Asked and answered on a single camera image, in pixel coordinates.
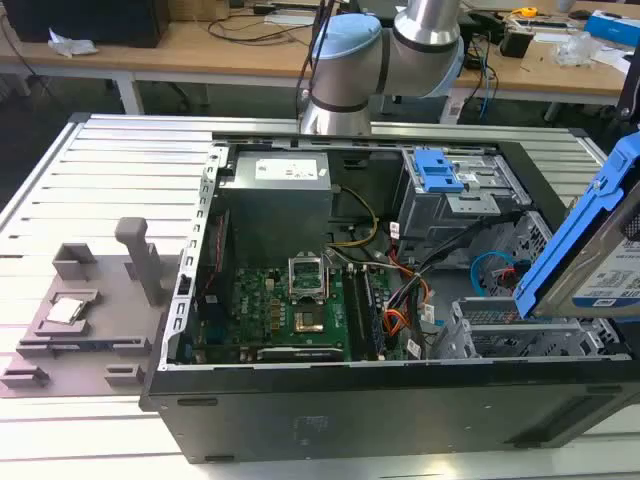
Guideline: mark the white crumpled plastic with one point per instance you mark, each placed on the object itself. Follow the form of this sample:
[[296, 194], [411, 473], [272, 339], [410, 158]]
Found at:
[[70, 46]]

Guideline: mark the blue drive latch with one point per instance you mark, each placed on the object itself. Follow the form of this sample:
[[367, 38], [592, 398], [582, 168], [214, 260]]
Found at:
[[437, 175]]

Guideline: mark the blue cardboard box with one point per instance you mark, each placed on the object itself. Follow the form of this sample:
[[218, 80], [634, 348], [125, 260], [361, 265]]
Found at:
[[612, 27]]

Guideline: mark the gray parts rack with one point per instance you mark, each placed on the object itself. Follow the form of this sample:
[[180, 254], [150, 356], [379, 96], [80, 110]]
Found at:
[[115, 310]]

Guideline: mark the hard disk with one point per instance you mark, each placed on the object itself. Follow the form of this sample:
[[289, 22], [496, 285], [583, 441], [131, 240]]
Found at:
[[560, 250]]

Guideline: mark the gray power supply unit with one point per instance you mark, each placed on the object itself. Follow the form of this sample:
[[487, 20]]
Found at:
[[280, 210]]

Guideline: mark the small black box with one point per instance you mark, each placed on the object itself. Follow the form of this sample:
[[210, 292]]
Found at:
[[515, 42]]

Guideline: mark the black open PC case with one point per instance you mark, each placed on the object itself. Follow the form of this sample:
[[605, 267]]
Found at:
[[350, 415]]

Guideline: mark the black expansion card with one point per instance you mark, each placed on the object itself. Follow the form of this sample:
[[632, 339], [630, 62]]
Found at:
[[300, 355]]

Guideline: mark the CPU socket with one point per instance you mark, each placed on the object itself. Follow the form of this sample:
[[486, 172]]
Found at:
[[310, 321]]

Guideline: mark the dark RAM stick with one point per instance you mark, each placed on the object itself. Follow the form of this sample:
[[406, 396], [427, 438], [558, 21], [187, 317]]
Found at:
[[95, 345]]

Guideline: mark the green motherboard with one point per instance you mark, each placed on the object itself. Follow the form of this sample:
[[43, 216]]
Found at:
[[260, 300]]

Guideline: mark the metal drive cage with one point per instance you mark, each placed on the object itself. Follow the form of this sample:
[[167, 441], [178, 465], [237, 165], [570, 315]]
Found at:
[[435, 215]]

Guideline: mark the metal disk bay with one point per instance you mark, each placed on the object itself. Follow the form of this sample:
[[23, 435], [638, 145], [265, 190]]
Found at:
[[525, 340]]

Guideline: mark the wooden desk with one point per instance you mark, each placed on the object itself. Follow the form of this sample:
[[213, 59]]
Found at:
[[200, 55]]

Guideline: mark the clear plastic bag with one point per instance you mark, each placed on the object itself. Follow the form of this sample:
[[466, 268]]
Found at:
[[580, 50]]

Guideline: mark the black computer box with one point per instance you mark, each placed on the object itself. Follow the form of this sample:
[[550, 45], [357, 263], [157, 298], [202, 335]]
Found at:
[[85, 20]]

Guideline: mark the silver CPU chip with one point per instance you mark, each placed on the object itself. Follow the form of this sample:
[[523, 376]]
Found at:
[[65, 310]]

